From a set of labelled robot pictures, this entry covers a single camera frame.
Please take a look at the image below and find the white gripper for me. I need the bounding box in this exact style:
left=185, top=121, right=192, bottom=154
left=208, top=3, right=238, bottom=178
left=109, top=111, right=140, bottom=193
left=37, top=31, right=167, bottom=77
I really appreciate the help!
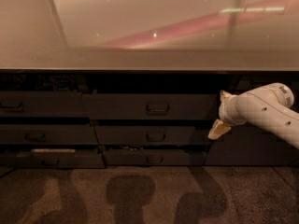
left=207, top=90, right=246, bottom=140

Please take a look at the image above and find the dark drawer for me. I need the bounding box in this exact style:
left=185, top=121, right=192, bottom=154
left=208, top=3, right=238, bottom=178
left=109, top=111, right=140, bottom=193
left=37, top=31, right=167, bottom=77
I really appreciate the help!
left=0, top=125, right=98, bottom=145
left=103, top=149, right=206, bottom=166
left=0, top=91, right=87, bottom=118
left=82, top=93, right=218, bottom=120
left=95, top=126, right=209, bottom=146
left=0, top=150, right=106, bottom=169

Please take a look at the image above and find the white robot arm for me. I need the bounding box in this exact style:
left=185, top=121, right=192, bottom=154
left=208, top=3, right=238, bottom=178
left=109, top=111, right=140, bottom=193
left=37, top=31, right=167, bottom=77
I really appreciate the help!
left=208, top=83, right=299, bottom=149

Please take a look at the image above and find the light flat item in drawer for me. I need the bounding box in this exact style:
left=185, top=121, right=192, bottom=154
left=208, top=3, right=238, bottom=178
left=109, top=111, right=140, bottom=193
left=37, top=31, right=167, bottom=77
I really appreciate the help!
left=31, top=148, right=76, bottom=153

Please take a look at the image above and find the dark clutter in left drawer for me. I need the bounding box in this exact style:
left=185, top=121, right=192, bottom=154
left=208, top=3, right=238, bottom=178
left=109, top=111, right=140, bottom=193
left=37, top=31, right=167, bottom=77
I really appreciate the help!
left=0, top=74, right=78, bottom=91

